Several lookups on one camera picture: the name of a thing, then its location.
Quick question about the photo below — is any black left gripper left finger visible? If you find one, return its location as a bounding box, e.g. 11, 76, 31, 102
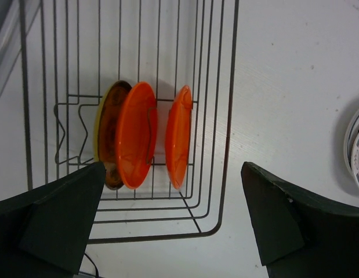
0, 162, 106, 277

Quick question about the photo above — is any metal wire dish rack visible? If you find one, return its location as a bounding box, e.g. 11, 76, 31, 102
17, 1, 239, 244

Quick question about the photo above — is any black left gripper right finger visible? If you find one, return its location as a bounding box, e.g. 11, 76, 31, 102
241, 162, 359, 277

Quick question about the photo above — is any olive brown plate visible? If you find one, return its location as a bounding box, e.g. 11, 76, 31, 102
93, 81, 132, 190

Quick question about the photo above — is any small orange plate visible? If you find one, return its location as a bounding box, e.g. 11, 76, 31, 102
165, 85, 193, 189

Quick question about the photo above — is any large orange plate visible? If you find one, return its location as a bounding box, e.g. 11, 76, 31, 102
115, 82, 158, 189

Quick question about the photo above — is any white plate teal maroon rim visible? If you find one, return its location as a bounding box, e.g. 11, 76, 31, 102
343, 109, 359, 173

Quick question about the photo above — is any black cable under gripper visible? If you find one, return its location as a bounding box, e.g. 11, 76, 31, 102
83, 251, 99, 278

